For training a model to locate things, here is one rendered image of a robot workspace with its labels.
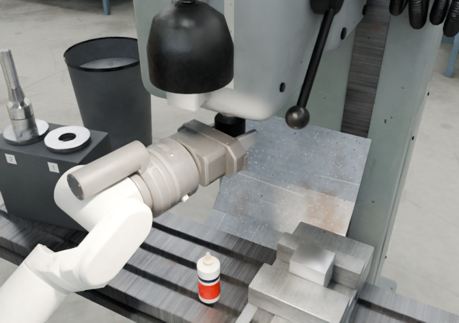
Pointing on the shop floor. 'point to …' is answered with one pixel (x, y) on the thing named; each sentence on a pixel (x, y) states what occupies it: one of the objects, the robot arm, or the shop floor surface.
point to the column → (376, 106)
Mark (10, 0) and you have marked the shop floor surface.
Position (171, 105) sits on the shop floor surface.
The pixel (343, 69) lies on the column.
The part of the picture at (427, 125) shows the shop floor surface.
